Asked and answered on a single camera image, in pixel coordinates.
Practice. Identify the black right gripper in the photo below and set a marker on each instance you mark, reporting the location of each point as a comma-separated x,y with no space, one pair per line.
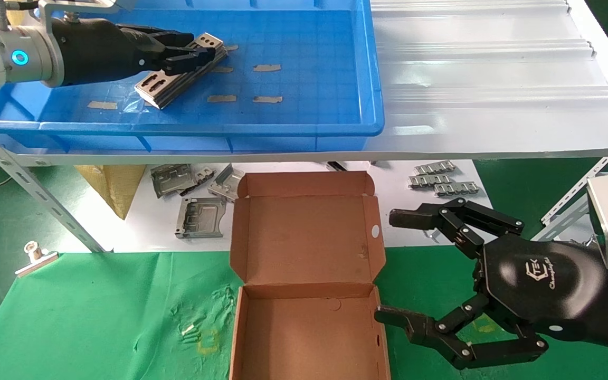
547,285

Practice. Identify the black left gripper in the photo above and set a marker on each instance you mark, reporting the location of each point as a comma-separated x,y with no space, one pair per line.
98,50

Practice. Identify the open brown cardboard box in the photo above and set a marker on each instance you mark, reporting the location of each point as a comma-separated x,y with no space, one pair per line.
309,237

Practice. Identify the blue plastic tray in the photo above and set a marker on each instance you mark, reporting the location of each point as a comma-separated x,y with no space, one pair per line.
309,105

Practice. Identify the stack of metal shield plates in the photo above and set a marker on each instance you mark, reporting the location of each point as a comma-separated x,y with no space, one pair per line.
188,80

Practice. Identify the white paper sheet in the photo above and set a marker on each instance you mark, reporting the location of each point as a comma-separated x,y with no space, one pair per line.
396,192

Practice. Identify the silver toothed metal strip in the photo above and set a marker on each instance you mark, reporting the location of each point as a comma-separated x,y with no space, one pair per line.
435,168
457,189
429,181

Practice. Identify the yellow woven sack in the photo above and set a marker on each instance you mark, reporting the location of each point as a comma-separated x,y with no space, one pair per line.
114,184

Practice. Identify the grey slotted angle shelf brace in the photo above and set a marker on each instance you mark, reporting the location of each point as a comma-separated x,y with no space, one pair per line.
573,195

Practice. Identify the grey slotted angle shelf leg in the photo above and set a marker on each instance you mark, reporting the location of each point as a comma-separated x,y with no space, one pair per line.
35,187

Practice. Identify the small metal staple strip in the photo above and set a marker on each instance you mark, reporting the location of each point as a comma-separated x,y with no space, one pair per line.
189,330

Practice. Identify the silver metal clip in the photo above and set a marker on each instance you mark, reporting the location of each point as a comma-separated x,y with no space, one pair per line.
37,261

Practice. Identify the green cloth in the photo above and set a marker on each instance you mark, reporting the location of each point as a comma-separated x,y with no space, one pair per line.
124,316

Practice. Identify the grey stamped metal bracket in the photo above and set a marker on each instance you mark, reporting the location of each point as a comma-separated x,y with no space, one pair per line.
201,216
225,182
172,179

